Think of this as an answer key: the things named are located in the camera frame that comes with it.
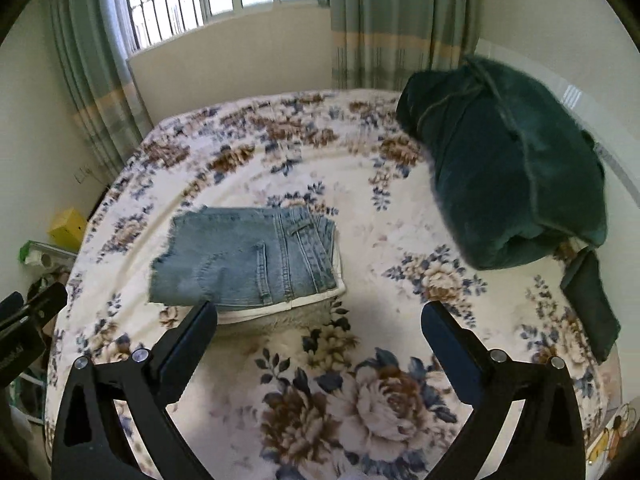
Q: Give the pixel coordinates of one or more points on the green curtain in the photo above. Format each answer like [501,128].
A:
[95,80]
[400,20]

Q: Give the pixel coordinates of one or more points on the yellow box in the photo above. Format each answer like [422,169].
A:
[67,230]

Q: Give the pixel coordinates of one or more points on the floral bed blanket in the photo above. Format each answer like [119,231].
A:
[310,360]

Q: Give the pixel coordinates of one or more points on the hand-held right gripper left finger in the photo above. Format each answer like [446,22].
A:
[187,347]

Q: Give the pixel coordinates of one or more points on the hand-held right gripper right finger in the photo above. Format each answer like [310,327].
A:
[447,347]

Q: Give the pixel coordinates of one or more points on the blue denim pants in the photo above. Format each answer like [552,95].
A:
[245,255]

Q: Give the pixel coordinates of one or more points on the white folded cloth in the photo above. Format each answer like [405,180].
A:
[300,305]

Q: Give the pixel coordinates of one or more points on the dark green folded blanket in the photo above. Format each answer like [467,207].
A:
[510,160]

